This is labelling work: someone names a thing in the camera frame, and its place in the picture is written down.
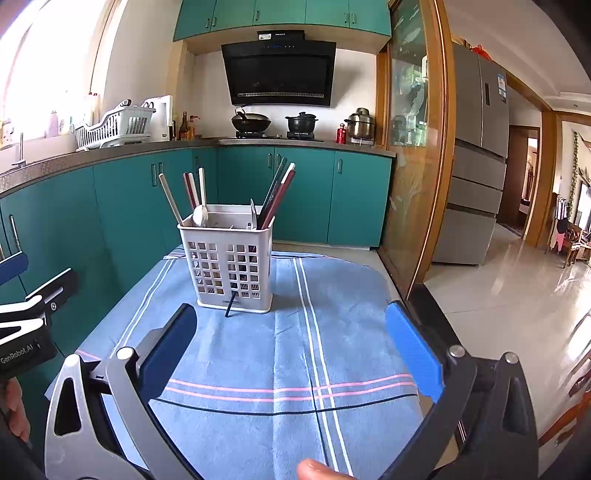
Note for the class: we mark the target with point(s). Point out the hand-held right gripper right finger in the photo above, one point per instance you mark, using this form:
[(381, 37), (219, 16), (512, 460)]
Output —
[(411, 350)]

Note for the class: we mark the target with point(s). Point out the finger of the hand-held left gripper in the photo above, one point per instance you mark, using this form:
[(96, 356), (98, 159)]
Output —
[(13, 267), (53, 287)]

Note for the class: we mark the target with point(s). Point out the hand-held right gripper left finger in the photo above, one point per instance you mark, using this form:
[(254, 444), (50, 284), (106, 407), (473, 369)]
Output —
[(171, 346)]

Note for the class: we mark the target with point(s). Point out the white plastic utensil holder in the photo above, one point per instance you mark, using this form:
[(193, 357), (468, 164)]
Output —
[(221, 277)]

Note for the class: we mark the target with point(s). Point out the cream chopstick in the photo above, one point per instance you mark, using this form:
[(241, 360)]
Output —
[(168, 198)]

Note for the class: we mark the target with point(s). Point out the dark red chopstick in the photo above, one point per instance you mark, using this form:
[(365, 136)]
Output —
[(280, 196), (188, 189)]

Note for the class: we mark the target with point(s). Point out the black chopstick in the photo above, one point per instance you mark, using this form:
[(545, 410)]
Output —
[(275, 184)]

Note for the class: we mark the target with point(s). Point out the person's left hand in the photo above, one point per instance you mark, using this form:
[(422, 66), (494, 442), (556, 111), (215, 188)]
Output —
[(14, 406)]

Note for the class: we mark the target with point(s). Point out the person's right hand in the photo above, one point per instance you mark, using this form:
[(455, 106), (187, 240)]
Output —
[(318, 471)]

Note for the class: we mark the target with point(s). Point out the blue striped towel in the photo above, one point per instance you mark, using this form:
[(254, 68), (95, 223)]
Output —
[(258, 350)]

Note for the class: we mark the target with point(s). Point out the metal faucet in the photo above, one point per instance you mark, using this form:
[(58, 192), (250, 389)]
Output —
[(21, 152)]

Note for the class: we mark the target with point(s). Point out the white spoon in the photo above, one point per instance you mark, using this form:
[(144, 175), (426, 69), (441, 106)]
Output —
[(200, 216)]

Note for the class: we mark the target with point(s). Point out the white plastic bottle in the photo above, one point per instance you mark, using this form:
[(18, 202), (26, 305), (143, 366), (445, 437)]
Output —
[(53, 124)]

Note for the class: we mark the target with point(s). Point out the grey metal utensil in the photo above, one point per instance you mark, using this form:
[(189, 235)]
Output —
[(253, 213)]

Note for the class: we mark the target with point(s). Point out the white dish rack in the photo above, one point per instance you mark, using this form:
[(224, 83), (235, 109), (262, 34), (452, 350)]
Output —
[(115, 127)]

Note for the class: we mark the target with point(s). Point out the teal lower cabinets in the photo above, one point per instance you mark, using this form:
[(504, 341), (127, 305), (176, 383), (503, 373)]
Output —
[(300, 194)]

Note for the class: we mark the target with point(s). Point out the teal cabinets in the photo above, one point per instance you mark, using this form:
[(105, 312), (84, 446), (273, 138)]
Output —
[(277, 16), (300, 194)]

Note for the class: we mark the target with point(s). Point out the wooden chair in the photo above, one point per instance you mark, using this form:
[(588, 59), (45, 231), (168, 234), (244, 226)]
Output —
[(577, 244)]

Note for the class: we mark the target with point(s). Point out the hanging clothes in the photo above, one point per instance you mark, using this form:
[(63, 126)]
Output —
[(560, 221)]

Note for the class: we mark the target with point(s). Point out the silver refrigerator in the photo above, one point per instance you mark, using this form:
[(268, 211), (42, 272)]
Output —
[(475, 161)]

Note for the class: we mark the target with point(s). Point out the white countertop appliance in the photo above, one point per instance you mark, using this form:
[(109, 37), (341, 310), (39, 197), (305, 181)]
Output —
[(161, 117)]

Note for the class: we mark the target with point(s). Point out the dark sauce bottle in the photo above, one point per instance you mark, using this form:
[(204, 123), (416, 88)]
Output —
[(183, 127)]

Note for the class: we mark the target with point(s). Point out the wooden framed glass door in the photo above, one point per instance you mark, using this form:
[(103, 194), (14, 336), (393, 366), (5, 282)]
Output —
[(411, 138)]

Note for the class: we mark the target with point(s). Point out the red bottle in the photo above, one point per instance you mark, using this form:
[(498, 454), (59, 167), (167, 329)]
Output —
[(341, 134)]

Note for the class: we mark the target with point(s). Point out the stainless steel pot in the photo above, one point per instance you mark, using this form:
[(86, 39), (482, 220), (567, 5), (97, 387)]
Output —
[(360, 125)]

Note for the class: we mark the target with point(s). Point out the gas stove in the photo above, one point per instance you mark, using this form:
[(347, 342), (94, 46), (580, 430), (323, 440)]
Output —
[(277, 135)]

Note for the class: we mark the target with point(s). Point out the black wok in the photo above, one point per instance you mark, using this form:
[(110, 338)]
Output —
[(251, 122)]

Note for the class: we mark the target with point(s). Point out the green vine decoration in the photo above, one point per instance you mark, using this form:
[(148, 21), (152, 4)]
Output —
[(575, 170)]

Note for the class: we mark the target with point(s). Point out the black cooking pot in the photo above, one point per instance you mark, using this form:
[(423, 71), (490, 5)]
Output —
[(302, 123)]

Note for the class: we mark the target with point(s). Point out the black range hood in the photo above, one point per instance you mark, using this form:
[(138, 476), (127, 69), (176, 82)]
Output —
[(277, 74)]

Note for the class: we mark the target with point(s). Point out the teal upper cabinets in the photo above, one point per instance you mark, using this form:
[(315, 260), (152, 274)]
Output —
[(277, 16)]

